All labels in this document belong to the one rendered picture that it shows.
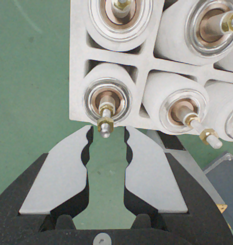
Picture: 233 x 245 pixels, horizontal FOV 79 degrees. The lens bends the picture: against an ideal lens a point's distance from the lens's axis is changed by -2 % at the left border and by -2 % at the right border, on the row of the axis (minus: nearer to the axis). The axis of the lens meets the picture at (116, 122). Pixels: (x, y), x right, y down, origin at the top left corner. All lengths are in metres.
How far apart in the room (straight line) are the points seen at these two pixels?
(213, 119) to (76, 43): 0.27
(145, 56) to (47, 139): 0.46
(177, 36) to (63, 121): 0.43
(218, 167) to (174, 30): 0.61
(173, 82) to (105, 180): 0.56
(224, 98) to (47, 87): 0.46
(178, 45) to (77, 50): 0.16
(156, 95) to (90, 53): 0.14
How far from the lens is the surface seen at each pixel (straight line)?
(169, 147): 0.41
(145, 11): 0.21
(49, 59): 0.49
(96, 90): 0.21
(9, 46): 0.54
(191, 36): 0.23
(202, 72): 0.33
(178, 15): 0.23
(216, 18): 0.22
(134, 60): 0.28
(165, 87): 0.24
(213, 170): 0.75
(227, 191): 0.70
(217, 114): 0.30
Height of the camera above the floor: 0.46
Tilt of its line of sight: 63 degrees down
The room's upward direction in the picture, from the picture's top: 177 degrees clockwise
